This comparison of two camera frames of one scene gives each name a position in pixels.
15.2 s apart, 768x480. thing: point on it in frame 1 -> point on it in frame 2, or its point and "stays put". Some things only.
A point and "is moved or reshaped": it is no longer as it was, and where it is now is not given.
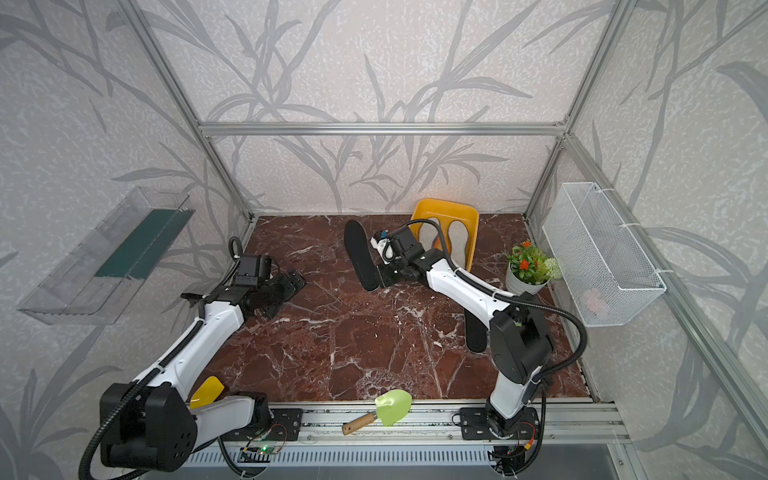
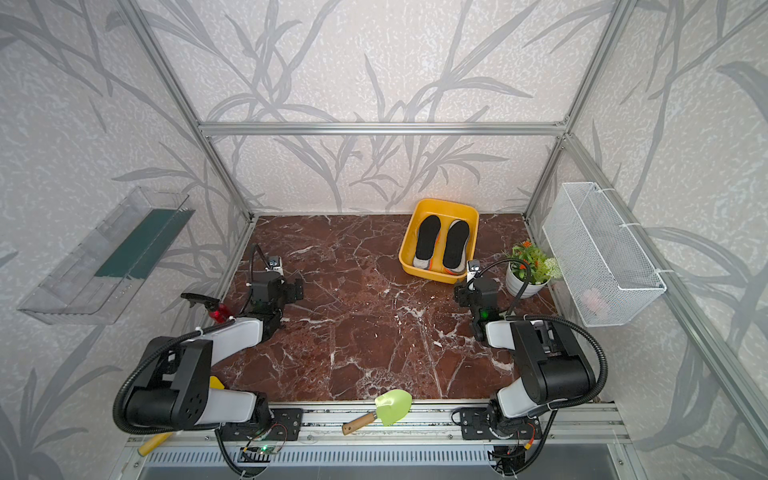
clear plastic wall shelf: (90, 286) stays put
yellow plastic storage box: (449, 227) stays put
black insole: (476, 332) -> (457, 236)
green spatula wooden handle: (391, 407) stays put
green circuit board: (268, 449) stays put
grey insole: (458, 235) is moved or reshaped
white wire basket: (600, 267) stays put
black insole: (361, 254) -> (428, 231)
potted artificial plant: (528, 269) stays put
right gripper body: (393, 272) -> (466, 299)
